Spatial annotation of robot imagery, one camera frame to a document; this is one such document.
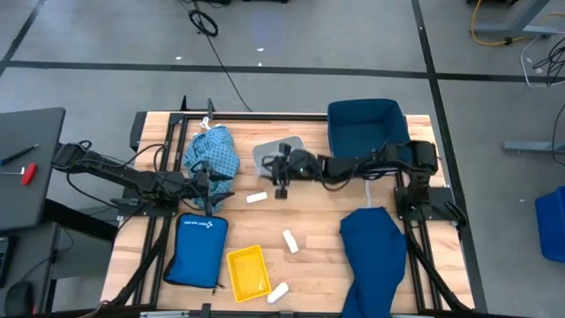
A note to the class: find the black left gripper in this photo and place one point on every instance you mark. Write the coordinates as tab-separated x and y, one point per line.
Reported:
196	185

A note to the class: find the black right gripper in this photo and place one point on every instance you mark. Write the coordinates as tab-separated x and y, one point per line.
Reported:
302	167

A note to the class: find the white gauze roll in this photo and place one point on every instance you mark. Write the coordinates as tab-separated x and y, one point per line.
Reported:
290	241
257	197
278	293

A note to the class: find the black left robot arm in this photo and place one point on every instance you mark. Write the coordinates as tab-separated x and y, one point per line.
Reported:
123	174

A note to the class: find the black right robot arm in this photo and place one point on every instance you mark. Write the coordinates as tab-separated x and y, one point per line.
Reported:
353	168

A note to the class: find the grey plastic bin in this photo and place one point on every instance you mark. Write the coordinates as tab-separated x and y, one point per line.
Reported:
265	148

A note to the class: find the yellow plastic basket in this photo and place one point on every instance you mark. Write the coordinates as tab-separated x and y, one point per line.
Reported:
248	274

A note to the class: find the navy fabric storage bin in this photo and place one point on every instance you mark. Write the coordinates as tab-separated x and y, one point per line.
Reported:
366	128

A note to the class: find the blue patterned gown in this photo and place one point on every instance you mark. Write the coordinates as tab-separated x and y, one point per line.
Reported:
216	150

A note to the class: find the blue first aid pouch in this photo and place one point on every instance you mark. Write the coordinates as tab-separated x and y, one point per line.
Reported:
198	249

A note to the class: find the silver aluminium extrusion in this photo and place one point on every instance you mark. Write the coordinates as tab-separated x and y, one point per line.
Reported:
163	314

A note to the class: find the dark blue cloth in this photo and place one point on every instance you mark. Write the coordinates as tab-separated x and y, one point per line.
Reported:
375	260

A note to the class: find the dark grey desk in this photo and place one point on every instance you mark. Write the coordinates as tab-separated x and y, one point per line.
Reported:
26	203

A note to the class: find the black pen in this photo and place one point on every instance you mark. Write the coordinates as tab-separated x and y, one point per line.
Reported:
20	154

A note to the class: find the black computer mouse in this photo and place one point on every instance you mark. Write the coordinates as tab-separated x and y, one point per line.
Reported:
18	299

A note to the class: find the grey stand foot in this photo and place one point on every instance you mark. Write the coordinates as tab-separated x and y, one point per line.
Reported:
529	147

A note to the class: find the blue plastic crate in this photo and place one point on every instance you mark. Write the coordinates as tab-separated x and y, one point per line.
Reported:
552	225

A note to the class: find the grey table base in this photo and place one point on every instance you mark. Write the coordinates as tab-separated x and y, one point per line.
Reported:
525	24

